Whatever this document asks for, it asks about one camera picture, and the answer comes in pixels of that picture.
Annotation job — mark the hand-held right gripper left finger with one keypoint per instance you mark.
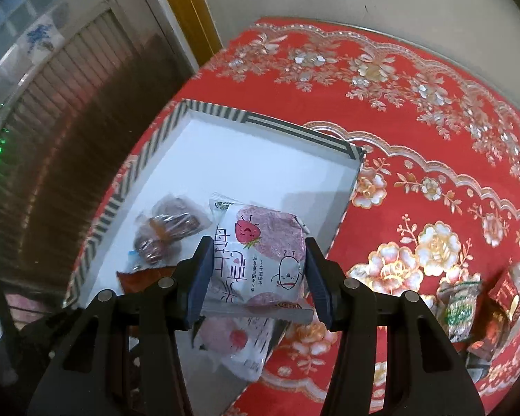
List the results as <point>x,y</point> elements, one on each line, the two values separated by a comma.
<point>199,277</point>

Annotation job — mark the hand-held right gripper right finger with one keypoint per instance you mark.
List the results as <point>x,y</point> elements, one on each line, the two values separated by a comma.
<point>318,281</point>

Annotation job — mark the clear brown snack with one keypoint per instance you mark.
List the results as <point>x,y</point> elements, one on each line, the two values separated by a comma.
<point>177,214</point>
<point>149,249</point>

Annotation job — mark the red gold foil candy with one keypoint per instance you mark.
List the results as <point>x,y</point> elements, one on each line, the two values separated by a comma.
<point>141,279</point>

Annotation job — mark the white strawberry snack packet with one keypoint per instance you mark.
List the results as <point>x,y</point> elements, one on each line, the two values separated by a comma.
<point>260,260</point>
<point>238,346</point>

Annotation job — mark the striped cardboard box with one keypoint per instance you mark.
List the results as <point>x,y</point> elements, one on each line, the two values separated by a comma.
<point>251,169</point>

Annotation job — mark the green white cow snack packet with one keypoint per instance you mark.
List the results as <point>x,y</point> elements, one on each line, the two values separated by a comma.
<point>459,307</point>

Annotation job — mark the dark red chocolate packet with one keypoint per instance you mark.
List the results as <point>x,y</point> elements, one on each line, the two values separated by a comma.
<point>489,338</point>

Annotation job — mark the red gold snack packet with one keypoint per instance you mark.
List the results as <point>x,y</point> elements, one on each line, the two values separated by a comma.
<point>509,299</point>

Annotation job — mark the red floral tablecloth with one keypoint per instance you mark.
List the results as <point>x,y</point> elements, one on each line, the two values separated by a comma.
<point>416,160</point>

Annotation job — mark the brown roller shutter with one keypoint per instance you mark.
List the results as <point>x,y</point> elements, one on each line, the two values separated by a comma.
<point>91,117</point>

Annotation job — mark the blue flower sticker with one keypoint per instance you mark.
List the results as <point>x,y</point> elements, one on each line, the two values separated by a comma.
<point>39,37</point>

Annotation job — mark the yellow door frame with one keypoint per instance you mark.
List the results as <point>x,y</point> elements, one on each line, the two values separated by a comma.
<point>186,8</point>

